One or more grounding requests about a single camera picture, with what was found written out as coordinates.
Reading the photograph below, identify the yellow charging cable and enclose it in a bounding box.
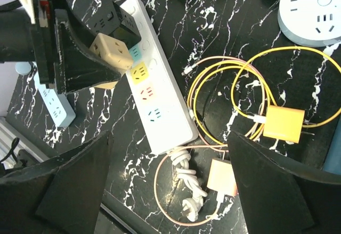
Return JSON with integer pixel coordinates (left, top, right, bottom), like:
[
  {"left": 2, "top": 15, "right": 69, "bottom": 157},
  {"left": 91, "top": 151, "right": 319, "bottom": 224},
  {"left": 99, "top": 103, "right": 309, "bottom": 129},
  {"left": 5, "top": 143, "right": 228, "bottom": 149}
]
[{"left": 186, "top": 46, "right": 341, "bottom": 146}]

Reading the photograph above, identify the light blue power strip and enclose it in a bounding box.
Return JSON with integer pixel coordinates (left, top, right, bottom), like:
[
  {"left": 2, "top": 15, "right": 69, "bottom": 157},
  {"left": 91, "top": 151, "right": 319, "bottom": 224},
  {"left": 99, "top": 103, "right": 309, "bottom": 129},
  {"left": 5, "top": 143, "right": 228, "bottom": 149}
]
[{"left": 34, "top": 73, "right": 76, "bottom": 127}]

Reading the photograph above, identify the round light blue socket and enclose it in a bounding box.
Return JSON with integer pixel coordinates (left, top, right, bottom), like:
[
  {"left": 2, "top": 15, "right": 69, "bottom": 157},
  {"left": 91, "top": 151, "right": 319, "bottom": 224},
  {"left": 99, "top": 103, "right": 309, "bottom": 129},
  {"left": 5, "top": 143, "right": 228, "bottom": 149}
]
[{"left": 278, "top": 0, "right": 340, "bottom": 47}]

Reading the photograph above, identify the blue patterned placemat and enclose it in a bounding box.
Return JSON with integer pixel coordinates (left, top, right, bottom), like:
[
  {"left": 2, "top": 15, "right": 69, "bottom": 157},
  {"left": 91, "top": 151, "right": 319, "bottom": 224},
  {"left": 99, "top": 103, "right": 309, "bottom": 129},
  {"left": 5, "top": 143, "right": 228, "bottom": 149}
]
[{"left": 323, "top": 120, "right": 341, "bottom": 175}]

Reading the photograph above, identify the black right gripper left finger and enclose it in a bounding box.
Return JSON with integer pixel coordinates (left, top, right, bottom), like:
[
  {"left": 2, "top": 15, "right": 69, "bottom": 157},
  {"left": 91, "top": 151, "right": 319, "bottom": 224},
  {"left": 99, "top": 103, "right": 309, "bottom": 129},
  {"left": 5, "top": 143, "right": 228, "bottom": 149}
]
[{"left": 1, "top": 131, "right": 111, "bottom": 233}]

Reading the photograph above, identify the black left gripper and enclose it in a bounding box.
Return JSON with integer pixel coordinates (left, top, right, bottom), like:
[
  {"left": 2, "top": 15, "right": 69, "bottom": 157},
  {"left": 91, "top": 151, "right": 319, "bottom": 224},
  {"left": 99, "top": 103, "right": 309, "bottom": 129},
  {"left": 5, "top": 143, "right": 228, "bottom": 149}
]
[{"left": 1, "top": 0, "right": 121, "bottom": 94}]

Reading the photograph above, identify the white multicolour power strip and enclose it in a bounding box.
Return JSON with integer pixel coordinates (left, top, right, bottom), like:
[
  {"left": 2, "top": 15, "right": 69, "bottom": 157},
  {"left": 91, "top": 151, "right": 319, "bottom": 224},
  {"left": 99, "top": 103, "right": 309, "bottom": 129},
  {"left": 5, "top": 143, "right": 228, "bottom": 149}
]
[{"left": 121, "top": 0, "right": 198, "bottom": 155}]

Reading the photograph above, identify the pink USB charger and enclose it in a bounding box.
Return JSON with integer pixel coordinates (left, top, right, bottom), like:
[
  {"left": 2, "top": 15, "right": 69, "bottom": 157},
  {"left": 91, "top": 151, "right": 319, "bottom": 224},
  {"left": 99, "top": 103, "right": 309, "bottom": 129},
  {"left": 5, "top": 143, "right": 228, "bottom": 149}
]
[{"left": 207, "top": 158, "right": 238, "bottom": 196}]

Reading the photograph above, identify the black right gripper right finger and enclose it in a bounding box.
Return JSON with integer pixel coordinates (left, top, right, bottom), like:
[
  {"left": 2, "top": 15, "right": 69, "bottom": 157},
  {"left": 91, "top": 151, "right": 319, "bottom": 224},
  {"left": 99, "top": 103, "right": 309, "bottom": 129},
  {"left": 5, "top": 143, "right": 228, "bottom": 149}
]
[{"left": 228, "top": 132, "right": 340, "bottom": 233}]

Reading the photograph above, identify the pink charging cable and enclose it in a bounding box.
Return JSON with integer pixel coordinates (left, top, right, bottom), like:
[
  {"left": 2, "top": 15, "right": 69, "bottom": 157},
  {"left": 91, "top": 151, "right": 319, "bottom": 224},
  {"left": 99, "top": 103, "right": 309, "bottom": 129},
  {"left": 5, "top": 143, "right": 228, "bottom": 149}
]
[{"left": 153, "top": 55, "right": 267, "bottom": 227}]

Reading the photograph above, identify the black cube socket adapter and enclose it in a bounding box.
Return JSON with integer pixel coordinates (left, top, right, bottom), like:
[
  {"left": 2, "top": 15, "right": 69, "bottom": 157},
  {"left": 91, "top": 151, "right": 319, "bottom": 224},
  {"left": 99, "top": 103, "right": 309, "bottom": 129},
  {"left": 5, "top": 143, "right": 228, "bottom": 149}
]
[{"left": 88, "top": 1, "right": 141, "bottom": 50}]

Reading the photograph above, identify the white power strip cord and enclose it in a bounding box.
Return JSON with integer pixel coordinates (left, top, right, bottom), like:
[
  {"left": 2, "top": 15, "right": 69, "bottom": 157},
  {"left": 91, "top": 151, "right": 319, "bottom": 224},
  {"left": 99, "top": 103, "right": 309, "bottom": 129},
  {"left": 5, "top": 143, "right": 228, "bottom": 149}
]
[{"left": 170, "top": 146, "right": 208, "bottom": 222}]

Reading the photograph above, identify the beige travel adapter cube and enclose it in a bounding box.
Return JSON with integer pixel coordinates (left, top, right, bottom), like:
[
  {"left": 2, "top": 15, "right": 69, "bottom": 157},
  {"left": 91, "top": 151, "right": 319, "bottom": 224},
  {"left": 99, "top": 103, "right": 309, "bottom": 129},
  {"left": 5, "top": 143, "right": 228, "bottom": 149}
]
[{"left": 90, "top": 33, "right": 133, "bottom": 90}]

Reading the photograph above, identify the yellow USB charger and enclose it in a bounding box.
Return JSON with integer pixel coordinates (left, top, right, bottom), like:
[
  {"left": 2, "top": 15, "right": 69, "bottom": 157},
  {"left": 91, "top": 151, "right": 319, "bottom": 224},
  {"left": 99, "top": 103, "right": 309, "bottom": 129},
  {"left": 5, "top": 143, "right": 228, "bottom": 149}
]
[{"left": 263, "top": 105, "right": 305, "bottom": 143}]

